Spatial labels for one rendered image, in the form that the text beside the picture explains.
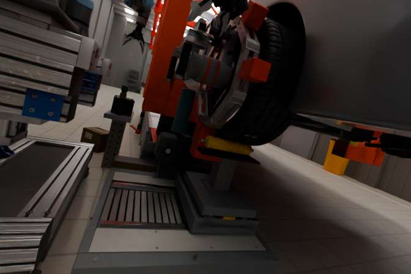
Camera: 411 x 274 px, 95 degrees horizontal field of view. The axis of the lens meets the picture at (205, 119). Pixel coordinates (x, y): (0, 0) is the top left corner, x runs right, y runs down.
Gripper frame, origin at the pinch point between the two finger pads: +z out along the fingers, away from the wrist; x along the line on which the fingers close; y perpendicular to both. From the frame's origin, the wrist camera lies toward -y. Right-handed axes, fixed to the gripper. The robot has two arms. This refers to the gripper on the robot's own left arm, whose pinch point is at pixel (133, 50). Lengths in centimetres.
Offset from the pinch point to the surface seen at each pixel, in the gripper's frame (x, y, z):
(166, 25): 15.8, 18.4, -24.1
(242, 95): 45, 100, 1
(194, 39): 21, 89, -12
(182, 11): 23.4, 17.1, -38.0
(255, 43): 43, 96, -20
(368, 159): 279, 45, 12
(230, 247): 65, 111, 67
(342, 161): 443, -64, 43
